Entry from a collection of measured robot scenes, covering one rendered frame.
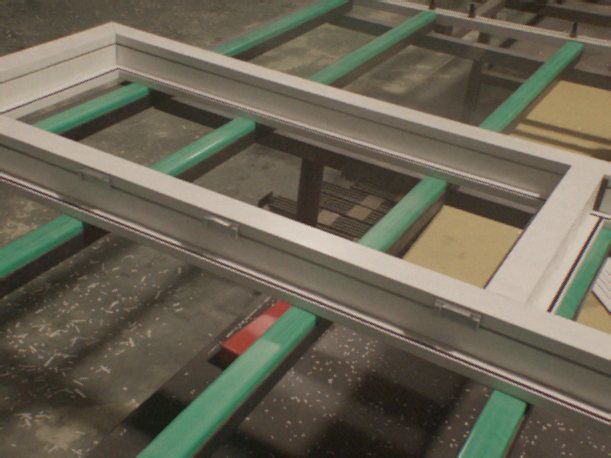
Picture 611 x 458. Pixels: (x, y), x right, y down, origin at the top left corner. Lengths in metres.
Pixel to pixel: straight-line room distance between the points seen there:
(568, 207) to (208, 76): 0.65
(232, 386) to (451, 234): 0.85
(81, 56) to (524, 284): 0.87
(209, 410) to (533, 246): 0.43
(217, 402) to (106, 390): 1.33
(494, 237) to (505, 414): 0.79
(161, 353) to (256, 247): 1.30
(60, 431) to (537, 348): 1.38
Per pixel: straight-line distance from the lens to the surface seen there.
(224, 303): 2.45
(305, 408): 1.26
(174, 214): 1.05
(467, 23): 2.14
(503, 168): 1.29
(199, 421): 0.83
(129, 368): 2.22
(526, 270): 0.99
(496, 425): 0.88
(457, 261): 1.55
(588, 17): 2.56
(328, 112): 1.37
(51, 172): 1.16
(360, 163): 1.43
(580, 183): 1.22
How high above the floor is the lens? 1.44
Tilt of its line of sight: 31 degrees down
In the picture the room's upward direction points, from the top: 6 degrees clockwise
